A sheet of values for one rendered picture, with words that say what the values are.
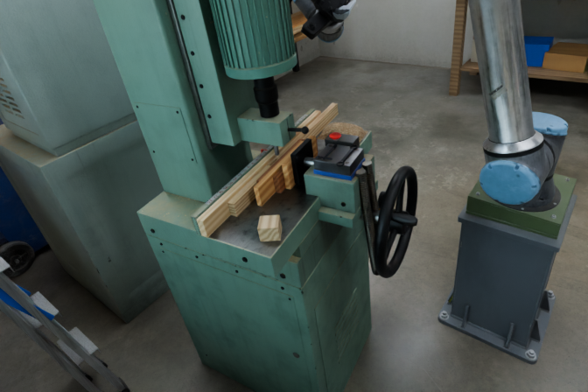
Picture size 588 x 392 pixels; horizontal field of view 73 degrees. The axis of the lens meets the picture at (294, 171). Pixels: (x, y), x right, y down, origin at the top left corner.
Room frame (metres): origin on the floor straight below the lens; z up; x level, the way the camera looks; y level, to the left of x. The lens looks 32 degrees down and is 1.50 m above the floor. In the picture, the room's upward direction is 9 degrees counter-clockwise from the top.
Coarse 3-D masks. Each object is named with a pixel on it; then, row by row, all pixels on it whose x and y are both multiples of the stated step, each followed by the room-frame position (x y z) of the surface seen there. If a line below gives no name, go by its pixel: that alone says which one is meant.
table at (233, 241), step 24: (360, 144) 1.04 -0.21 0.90; (288, 192) 0.85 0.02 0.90; (240, 216) 0.78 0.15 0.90; (288, 216) 0.75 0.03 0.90; (312, 216) 0.78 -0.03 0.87; (336, 216) 0.77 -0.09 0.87; (216, 240) 0.71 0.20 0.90; (240, 240) 0.70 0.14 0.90; (288, 240) 0.68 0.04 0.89; (240, 264) 0.68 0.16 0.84; (264, 264) 0.63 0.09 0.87
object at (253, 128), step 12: (252, 108) 1.03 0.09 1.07; (240, 120) 0.98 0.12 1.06; (252, 120) 0.96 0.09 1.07; (264, 120) 0.94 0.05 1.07; (276, 120) 0.93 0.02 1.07; (288, 120) 0.95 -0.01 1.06; (240, 132) 0.99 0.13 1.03; (252, 132) 0.96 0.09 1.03; (264, 132) 0.94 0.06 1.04; (276, 132) 0.92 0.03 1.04; (288, 132) 0.94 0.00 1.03; (276, 144) 0.92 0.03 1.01
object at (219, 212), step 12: (312, 120) 1.17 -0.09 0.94; (300, 132) 1.10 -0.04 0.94; (252, 168) 0.92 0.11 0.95; (240, 180) 0.87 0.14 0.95; (228, 192) 0.82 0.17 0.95; (216, 204) 0.78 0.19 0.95; (204, 216) 0.74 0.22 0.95; (216, 216) 0.76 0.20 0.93; (228, 216) 0.79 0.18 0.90; (204, 228) 0.72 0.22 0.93; (216, 228) 0.75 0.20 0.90
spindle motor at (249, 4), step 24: (216, 0) 0.92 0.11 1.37; (240, 0) 0.89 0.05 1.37; (264, 0) 0.89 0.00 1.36; (288, 0) 0.96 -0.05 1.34; (216, 24) 0.93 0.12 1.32; (240, 24) 0.89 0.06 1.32; (264, 24) 0.89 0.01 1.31; (288, 24) 0.93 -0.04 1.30; (240, 48) 0.89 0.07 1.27; (264, 48) 0.89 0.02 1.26; (288, 48) 0.92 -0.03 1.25; (240, 72) 0.90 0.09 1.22; (264, 72) 0.88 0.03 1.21
